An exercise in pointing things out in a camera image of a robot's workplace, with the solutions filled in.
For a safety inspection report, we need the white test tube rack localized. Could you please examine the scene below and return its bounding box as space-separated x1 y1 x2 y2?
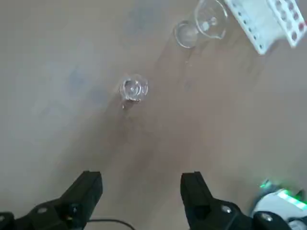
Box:
224 0 307 57

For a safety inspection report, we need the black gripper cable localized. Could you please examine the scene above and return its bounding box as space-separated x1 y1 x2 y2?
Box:
88 218 135 230

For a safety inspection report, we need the large glass beaker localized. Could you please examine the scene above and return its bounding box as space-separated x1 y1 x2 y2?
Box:
173 0 229 49

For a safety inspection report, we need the small glass beaker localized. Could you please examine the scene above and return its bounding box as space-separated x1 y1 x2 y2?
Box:
118 74 150 103

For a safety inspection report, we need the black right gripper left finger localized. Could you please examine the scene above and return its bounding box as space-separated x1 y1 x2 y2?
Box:
0 170 104 230

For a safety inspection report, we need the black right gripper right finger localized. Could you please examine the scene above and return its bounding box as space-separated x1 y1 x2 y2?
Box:
180 171 295 230

